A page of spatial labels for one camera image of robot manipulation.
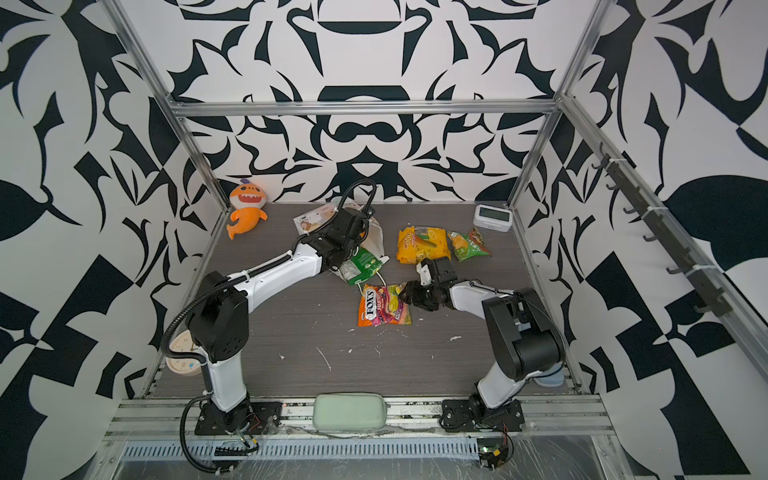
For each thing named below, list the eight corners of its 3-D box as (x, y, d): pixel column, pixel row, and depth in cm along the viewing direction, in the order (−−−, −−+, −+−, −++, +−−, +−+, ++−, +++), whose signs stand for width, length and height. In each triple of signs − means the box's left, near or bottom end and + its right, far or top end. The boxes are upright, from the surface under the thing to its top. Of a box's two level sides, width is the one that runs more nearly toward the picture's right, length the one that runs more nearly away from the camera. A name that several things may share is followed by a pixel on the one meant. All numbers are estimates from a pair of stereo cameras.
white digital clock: (472, 226, 116) (475, 219, 113) (474, 210, 121) (476, 203, 118) (509, 233, 113) (512, 226, 110) (509, 217, 119) (512, 210, 116)
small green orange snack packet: (457, 262, 104) (458, 257, 102) (446, 236, 111) (448, 231, 109) (488, 257, 105) (490, 252, 103) (476, 232, 113) (477, 227, 111)
